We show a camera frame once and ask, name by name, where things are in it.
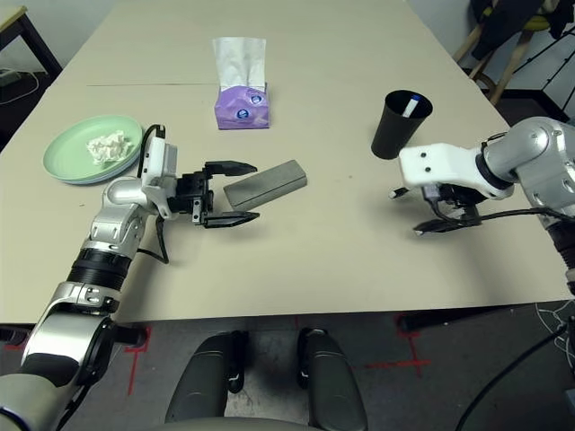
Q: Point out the purple tissue pack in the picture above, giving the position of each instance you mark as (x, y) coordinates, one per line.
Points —
(240, 114)

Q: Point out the light blue plate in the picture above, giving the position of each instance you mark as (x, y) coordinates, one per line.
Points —
(90, 182)

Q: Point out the white tissue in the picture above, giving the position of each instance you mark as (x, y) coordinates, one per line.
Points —
(108, 148)

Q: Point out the grey robot left leg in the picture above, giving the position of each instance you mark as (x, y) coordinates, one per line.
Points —
(202, 386)

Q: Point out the grey glasses case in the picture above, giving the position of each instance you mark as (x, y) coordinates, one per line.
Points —
(265, 184)

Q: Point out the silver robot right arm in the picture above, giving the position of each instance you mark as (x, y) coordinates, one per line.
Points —
(539, 148)

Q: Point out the black table base foot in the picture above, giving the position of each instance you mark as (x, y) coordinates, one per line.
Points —
(449, 319)

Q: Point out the black cup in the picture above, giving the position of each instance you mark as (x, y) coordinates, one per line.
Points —
(393, 130)

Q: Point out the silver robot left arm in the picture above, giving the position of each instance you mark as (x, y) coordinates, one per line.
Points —
(114, 224)

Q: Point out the beige side table black frame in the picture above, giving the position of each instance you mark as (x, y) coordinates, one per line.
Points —
(9, 20)

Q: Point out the grey robot right leg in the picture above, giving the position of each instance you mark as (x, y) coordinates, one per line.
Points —
(332, 386)

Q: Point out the blue capped white marker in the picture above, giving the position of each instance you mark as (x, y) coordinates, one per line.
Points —
(411, 107)

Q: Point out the black tripod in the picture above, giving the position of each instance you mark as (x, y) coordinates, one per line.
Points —
(545, 55)

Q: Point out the black capped white marker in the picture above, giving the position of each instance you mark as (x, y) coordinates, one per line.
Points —
(399, 193)

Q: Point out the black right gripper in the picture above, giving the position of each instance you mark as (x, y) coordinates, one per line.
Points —
(453, 195)

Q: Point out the light green plate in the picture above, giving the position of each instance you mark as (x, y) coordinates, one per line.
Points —
(67, 143)

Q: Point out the grey robot leg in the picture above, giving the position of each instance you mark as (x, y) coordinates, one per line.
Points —
(332, 386)
(202, 386)

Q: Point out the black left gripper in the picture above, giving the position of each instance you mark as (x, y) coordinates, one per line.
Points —
(191, 193)

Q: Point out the wooden stool green seat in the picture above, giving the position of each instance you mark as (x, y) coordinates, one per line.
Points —
(510, 67)

